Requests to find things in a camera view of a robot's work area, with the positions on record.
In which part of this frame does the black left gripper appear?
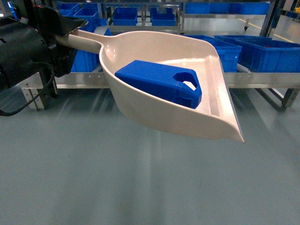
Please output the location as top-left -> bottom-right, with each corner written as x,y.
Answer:
34,6 -> 88,77

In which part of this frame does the blue plastic part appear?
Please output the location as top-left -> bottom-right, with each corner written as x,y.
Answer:
115,60 -> 202,109

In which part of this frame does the beige plastic dustpan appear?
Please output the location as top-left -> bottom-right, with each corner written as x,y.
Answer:
56,30 -> 244,142

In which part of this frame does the steel flow rack shelf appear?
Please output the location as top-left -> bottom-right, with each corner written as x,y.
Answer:
20,25 -> 300,112

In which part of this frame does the blue bin front left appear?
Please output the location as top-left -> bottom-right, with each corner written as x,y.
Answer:
71,18 -> 112,72

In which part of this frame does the blue bin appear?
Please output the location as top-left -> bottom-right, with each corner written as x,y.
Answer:
184,35 -> 242,73
214,35 -> 300,73
71,18 -> 112,72

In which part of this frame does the blue bin front right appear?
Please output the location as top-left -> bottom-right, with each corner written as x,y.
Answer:
184,35 -> 242,73

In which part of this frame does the blue bin far right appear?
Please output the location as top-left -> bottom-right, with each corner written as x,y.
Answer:
214,35 -> 300,73

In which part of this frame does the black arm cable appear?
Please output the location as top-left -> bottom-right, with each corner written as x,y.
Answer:
0,62 -> 56,117

